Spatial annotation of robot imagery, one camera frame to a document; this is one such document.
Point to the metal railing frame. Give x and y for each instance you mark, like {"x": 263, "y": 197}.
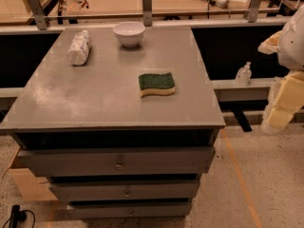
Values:
{"x": 19, "y": 15}

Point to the top grey drawer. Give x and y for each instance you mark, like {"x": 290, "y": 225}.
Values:
{"x": 126, "y": 161}

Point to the grey drawer cabinet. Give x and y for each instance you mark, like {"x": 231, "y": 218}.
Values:
{"x": 99, "y": 105}

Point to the grey drawer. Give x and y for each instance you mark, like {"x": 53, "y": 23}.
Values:
{"x": 125, "y": 190}
{"x": 130, "y": 210}
{"x": 126, "y": 161}

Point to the cardboard box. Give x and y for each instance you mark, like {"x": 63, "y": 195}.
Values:
{"x": 30, "y": 187}

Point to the white ceramic bowl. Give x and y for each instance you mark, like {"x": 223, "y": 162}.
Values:
{"x": 129, "y": 34}

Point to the clear soap dispenser bottle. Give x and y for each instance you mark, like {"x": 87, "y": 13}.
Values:
{"x": 243, "y": 75}

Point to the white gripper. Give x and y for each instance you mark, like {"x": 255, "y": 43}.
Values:
{"x": 293, "y": 47}

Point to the black power adapter with cable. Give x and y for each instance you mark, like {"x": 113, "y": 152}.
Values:
{"x": 18, "y": 215}

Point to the bottom grey drawer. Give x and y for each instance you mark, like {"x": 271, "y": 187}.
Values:
{"x": 130, "y": 210}

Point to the green and yellow sponge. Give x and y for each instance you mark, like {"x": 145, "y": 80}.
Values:
{"x": 156, "y": 84}

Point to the middle grey drawer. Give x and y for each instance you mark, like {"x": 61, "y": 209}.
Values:
{"x": 125, "y": 190}

